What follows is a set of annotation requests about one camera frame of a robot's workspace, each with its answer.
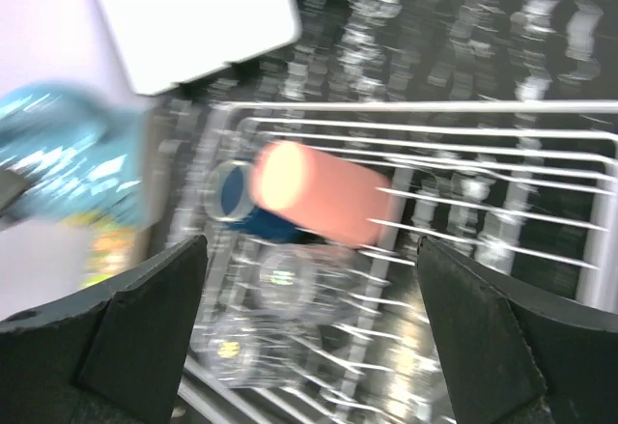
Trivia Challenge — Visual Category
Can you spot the pink plastic cup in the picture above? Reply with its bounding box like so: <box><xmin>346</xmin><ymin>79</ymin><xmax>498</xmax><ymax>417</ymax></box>
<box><xmin>249</xmin><ymin>141</ymin><xmax>393</xmax><ymax>248</ymax></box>

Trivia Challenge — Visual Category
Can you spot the dark blue mug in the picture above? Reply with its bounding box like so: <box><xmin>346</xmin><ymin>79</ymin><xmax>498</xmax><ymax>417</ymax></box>
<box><xmin>204</xmin><ymin>158</ymin><xmax>314</xmax><ymax>244</ymax></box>

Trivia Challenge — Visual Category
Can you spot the light blue mug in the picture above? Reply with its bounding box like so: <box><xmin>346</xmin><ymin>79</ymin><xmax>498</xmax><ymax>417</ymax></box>
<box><xmin>1</xmin><ymin>83</ymin><xmax>150</xmax><ymax>228</ymax></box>

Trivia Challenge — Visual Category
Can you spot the white wire dish rack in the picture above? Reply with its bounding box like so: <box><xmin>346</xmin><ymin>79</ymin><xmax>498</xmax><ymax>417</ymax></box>
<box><xmin>170</xmin><ymin>100</ymin><xmax>617</xmax><ymax>423</ymax></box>

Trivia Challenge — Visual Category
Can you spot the clear glass cup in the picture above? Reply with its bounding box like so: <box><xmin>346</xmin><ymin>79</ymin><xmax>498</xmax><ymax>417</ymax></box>
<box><xmin>254</xmin><ymin>244</ymin><xmax>371</xmax><ymax>325</ymax></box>
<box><xmin>190</xmin><ymin>311</ymin><xmax>322</xmax><ymax>389</ymax></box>

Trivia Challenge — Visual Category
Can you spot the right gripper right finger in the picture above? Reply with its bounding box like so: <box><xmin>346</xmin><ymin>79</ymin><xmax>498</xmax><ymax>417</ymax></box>
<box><xmin>417</xmin><ymin>238</ymin><xmax>617</xmax><ymax>423</ymax></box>

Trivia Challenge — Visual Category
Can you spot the green treehouse book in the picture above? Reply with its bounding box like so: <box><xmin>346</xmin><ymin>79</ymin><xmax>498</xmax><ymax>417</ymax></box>
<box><xmin>61</xmin><ymin>212</ymin><xmax>146</xmax><ymax>289</ymax></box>

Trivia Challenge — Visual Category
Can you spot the clear glass cup rear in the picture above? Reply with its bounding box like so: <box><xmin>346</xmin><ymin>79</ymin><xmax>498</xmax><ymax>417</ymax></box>
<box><xmin>254</xmin><ymin>244</ymin><xmax>371</xmax><ymax>325</ymax></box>

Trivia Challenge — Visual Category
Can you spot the white whiteboard with red writing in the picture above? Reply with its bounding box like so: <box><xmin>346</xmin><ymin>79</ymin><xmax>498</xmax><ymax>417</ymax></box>
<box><xmin>98</xmin><ymin>0</ymin><xmax>301</xmax><ymax>96</ymax></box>

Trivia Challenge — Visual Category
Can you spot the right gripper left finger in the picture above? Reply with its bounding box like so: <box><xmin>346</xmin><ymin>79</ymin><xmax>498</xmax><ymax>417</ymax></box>
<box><xmin>1</xmin><ymin>235</ymin><xmax>208</xmax><ymax>423</ymax></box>

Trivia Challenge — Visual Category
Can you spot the clear glass cup front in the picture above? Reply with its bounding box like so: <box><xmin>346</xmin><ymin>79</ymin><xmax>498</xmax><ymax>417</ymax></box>
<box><xmin>190</xmin><ymin>311</ymin><xmax>322</xmax><ymax>389</ymax></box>

